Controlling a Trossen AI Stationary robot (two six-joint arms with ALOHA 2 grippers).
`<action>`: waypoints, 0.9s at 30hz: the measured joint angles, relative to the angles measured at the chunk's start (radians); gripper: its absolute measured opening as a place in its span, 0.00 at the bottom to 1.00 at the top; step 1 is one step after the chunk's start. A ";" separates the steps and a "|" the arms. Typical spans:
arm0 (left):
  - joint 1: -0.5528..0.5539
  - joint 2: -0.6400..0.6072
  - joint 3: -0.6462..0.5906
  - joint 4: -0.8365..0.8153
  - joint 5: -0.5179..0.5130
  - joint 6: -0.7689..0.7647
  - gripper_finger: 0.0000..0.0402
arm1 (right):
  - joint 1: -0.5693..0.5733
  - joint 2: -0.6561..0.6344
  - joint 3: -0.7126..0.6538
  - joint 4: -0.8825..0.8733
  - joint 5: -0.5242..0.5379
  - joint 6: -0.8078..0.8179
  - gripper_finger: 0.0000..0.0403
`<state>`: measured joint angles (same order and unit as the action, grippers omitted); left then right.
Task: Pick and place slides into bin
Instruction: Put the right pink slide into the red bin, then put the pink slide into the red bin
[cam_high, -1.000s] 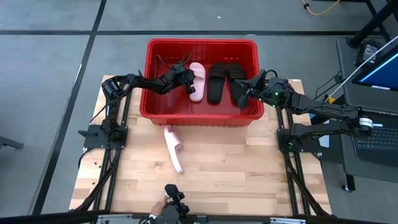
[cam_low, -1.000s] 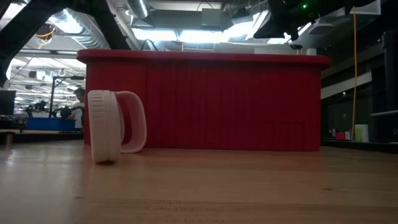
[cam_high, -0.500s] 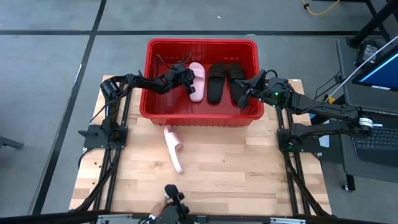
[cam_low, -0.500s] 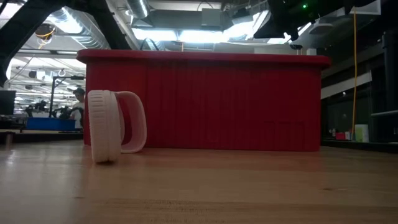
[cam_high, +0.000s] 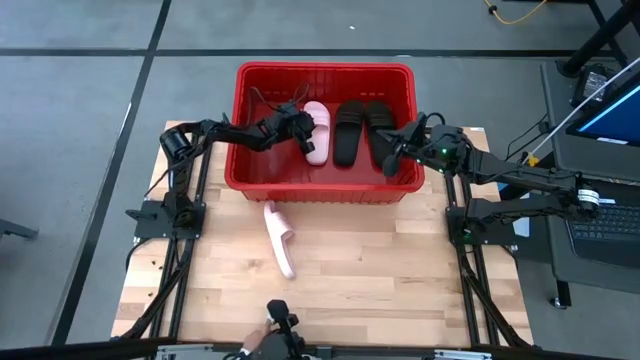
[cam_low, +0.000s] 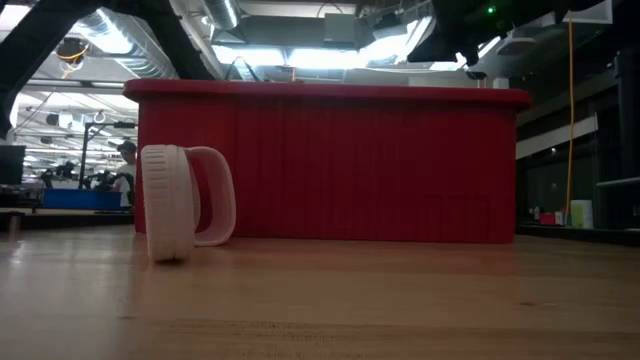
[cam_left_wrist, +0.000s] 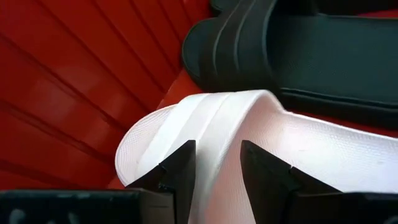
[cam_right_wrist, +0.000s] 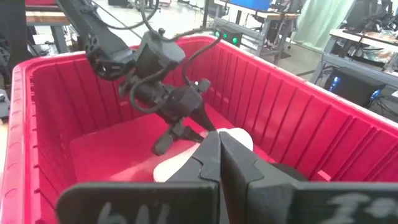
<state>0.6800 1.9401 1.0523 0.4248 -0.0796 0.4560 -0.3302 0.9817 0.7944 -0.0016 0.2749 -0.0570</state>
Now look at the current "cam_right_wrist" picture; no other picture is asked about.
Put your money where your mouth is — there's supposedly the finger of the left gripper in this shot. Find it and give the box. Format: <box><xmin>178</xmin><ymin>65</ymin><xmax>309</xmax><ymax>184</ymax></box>
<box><xmin>180</xmin><ymin>124</ymin><xmax>206</xmax><ymax>144</ymax></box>
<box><xmin>189</xmin><ymin>101</ymin><xmax>218</xmax><ymax>133</ymax></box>

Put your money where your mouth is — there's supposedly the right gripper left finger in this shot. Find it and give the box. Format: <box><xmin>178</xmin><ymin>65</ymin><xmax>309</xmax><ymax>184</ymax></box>
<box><xmin>55</xmin><ymin>130</ymin><xmax>222</xmax><ymax>224</ymax></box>

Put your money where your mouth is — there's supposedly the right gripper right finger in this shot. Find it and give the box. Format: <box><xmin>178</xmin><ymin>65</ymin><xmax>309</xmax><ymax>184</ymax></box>
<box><xmin>219</xmin><ymin>131</ymin><xmax>398</xmax><ymax>224</ymax></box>

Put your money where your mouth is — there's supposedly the pink slide sandal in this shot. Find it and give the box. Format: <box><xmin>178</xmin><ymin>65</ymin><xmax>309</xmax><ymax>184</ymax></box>
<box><xmin>152</xmin><ymin>126</ymin><xmax>254</xmax><ymax>184</ymax></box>

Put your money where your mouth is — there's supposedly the red plastic bin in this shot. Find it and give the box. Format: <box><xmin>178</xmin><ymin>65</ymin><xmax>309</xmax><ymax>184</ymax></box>
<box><xmin>0</xmin><ymin>34</ymin><xmax>398</xmax><ymax>224</ymax></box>

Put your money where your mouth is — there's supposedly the grey box with green lights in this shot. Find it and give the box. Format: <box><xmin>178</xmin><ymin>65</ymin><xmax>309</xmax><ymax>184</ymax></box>
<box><xmin>213</xmin><ymin>17</ymin><xmax>244</xmax><ymax>48</ymax></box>

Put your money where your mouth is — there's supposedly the blue screen monitor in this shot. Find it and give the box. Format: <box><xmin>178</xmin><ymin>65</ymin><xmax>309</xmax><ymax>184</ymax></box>
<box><xmin>229</xmin><ymin>0</ymin><xmax>272</xmax><ymax>12</ymax></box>

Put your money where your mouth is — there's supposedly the background workbench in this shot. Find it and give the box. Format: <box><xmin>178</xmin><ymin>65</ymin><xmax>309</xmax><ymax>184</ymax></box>
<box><xmin>201</xmin><ymin>0</ymin><xmax>301</xmax><ymax>65</ymax></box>

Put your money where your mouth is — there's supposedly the computer tower with blue lights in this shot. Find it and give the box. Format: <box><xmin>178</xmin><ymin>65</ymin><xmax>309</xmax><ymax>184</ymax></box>
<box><xmin>323</xmin><ymin>67</ymin><xmax>387</xmax><ymax>108</ymax></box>

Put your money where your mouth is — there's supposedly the green curtain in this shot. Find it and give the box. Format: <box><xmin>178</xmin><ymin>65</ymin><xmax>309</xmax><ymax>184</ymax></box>
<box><xmin>292</xmin><ymin>0</ymin><xmax>356</xmax><ymax>53</ymax></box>

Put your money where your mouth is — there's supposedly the grey background desk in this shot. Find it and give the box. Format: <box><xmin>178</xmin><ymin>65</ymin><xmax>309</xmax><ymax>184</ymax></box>
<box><xmin>310</xmin><ymin>27</ymin><xmax>398</xmax><ymax>94</ymax></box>

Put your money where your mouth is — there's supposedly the wooden top table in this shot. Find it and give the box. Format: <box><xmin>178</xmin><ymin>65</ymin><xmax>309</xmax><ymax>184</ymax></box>
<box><xmin>24</xmin><ymin>11</ymin><xmax>72</xmax><ymax>54</ymax></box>

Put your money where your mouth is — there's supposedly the black office chair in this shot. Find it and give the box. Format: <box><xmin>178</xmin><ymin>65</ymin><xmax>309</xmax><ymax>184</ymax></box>
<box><xmin>344</xmin><ymin>0</ymin><xmax>398</xmax><ymax>32</ymax></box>

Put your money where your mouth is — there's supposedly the black vertical post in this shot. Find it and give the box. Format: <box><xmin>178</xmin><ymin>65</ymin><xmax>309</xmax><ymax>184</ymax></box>
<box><xmin>0</xmin><ymin>0</ymin><xmax>27</xmax><ymax>86</ymax></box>

